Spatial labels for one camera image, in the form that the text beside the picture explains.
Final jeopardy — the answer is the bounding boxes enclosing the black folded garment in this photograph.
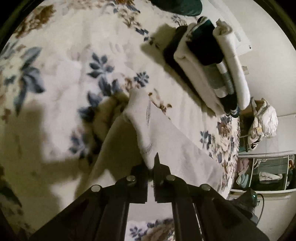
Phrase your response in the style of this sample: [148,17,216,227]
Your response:
[163,24,240,118]

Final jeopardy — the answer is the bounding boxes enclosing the grey striped folded garment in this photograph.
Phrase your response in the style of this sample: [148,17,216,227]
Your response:
[203,59,235,98]

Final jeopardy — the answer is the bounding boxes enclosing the cream folded garment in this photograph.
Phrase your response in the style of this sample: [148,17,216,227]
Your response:
[174,23,225,115]

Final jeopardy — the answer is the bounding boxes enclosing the white shelf unit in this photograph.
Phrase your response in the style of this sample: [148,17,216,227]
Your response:
[231,152,295,195]

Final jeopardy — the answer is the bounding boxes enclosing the white rolled garment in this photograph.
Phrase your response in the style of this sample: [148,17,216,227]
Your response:
[213,19,251,110]

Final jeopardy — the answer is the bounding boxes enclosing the black device with cable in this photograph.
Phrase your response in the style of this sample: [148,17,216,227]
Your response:
[230,188,265,225]

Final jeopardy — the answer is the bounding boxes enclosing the beige fleece garment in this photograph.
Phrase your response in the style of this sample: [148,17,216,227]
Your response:
[76,88,224,195]

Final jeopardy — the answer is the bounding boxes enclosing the floral fleece blanket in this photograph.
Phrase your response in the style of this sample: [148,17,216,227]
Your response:
[1,1,239,240]

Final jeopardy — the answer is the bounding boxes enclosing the white crumpled plastic bag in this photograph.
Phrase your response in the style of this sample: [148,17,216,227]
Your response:
[247,97,278,151]

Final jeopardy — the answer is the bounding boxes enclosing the dark green folded garment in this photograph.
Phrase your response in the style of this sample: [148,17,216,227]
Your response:
[186,16,224,66]

